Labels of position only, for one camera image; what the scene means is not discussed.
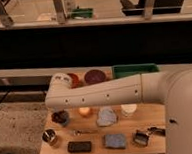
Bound metal can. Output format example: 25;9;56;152
42;129;58;146

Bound wooden table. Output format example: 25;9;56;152
39;103;166;154

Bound green plastic bin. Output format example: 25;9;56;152
112;63;159;79

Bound green box on shelf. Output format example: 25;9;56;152
71;8;93;18

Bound small brown bowl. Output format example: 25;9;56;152
67;73;80;88

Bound black binder clip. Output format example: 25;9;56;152
133;129;150;146

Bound light blue cloth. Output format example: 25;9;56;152
97;107;118;127

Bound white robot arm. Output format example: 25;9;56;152
45;69;192;154

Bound black rectangular sponge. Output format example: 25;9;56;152
67;141;92;153

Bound white plastic cup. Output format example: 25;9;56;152
121;104;137;117

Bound dark red bowl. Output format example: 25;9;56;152
84;69;107;85

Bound black sunglasses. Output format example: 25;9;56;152
148;127;166;136

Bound orange fruit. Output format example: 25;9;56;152
78;107;91;118

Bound metal spoon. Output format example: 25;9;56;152
73;129;97;135

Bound black chair base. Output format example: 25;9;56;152
120;0;184;16

